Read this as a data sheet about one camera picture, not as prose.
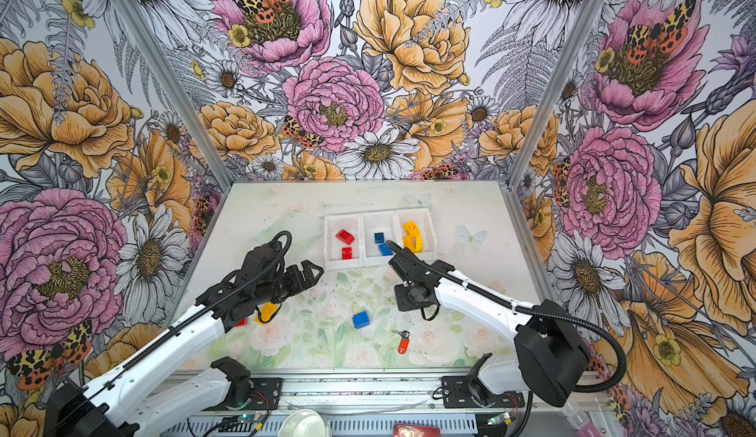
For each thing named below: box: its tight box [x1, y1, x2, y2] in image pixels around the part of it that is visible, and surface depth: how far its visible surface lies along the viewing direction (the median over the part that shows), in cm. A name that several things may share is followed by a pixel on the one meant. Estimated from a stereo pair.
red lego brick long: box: [334, 228, 356, 246], surface depth 105 cm
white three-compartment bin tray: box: [322, 206, 439, 271], surface depth 104 cm
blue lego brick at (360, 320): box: [352, 311, 371, 330], surface depth 87 cm
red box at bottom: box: [392, 423, 441, 437], surface depth 67 cm
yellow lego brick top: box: [403, 220, 421, 238], surface depth 106 cm
